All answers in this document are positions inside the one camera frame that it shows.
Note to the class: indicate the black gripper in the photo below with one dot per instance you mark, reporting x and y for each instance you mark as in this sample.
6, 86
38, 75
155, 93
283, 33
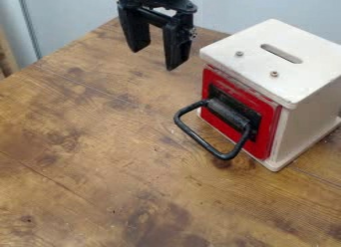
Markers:
168, 14

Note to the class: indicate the black metal drawer handle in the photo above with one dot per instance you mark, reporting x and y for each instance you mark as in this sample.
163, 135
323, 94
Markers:
232, 113

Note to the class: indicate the red drawer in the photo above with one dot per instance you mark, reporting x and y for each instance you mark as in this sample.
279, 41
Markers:
250, 104

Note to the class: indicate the white wooden box cabinet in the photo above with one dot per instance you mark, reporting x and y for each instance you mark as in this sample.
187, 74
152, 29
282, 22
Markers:
294, 67

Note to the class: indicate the wooden object at left edge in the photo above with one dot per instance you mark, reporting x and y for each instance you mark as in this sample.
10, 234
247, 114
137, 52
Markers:
9, 64

